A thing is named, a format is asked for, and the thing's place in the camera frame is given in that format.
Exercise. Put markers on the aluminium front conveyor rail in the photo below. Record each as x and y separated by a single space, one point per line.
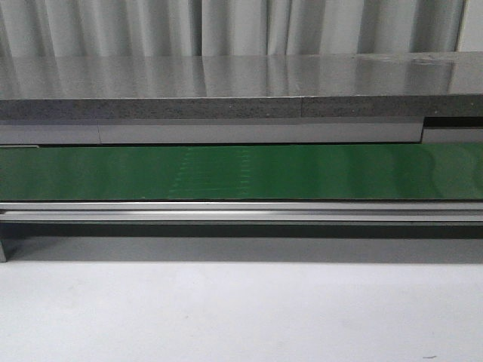
233 211

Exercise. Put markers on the green conveyor belt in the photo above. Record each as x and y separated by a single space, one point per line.
277 172

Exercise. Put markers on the white pleated curtain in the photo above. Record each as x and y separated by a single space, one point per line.
214 28

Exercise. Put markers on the grey rear conveyor guard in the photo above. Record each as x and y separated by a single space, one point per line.
385 129

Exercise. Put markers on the grey stone slab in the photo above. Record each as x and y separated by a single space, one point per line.
292 86

